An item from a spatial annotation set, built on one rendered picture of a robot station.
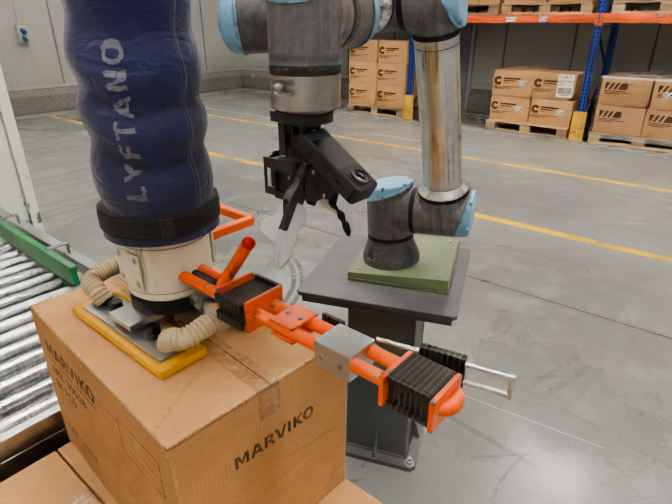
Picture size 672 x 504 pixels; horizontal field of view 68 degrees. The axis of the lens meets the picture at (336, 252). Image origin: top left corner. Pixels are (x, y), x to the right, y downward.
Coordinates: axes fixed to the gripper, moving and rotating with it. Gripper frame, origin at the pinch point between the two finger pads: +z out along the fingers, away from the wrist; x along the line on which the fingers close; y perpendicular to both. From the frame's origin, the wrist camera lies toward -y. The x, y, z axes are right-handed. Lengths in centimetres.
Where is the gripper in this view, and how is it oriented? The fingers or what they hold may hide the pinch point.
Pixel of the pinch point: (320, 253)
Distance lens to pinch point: 72.3
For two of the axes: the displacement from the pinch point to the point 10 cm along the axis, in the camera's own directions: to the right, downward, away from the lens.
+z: 0.0, 9.1, 4.2
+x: -6.6, 3.2, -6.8
